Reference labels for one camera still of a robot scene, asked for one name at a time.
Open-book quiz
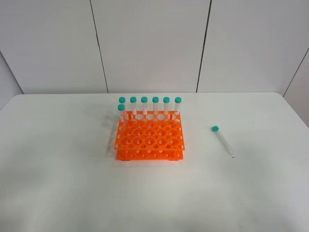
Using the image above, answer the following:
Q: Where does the teal-capped test tube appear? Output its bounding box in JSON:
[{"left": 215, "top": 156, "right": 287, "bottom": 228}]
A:
[{"left": 211, "top": 126, "right": 235, "bottom": 158}]

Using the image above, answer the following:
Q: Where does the row tube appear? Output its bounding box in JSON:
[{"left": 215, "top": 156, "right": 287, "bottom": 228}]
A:
[
  {"left": 163, "top": 97, "right": 170, "bottom": 115},
  {"left": 141, "top": 97, "right": 148, "bottom": 116},
  {"left": 174, "top": 97, "right": 182, "bottom": 115},
  {"left": 152, "top": 97, "right": 159, "bottom": 115},
  {"left": 119, "top": 97, "right": 126, "bottom": 105},
  {"left": 130, "top": 97, "right": 137, "bottom": 116}
]

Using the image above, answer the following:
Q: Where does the orange test tube rack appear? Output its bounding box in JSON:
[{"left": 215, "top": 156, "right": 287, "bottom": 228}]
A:
[{"left": 114, "top": 111, "right": 185, "bottom": 161}]

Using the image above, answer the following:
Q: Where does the front-left teal-capped racked tube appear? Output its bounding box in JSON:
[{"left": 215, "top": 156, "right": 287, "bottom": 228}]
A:
[{"left": 118, "top": 103, "right": 126, "bottom": 123}]

